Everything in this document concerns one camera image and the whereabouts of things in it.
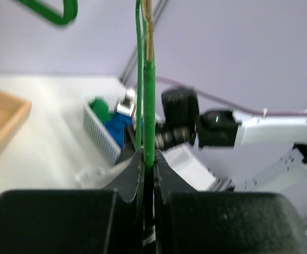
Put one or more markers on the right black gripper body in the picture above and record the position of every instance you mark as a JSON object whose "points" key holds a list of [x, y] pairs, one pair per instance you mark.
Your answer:
{"points": [[166, 137]]}

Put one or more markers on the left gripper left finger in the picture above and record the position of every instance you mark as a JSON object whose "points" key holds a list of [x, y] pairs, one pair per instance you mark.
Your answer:
{"points": [[126, 222]]}

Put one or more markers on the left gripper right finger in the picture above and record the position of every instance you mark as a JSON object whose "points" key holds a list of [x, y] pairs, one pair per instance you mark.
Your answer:
{"points": [[175, 209]]}

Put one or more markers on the blue tank top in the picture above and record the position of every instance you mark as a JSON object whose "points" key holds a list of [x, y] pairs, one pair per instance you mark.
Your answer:
{"points": [[116, 127]]}

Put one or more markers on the green tank top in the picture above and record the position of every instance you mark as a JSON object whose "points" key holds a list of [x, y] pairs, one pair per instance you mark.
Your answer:
{"points": [[101, 110]]}

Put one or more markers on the green hanger of striped top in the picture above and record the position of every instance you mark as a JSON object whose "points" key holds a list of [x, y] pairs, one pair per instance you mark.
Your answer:
{"points": [[145, 125]]}

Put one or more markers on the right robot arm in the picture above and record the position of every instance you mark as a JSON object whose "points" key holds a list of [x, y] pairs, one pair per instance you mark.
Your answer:
{"points": [[225, 128]]}

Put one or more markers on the empty green hanger front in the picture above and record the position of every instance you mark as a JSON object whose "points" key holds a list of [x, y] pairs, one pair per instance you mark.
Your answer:
{"points": [[49, 13]]}

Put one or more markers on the white plastic basket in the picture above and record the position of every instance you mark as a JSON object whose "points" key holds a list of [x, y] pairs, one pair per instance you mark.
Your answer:
{"points": [[180, 159]]}

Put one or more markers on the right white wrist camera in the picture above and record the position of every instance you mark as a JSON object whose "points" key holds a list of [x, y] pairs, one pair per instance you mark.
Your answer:
{"points": [[126, 105]]}

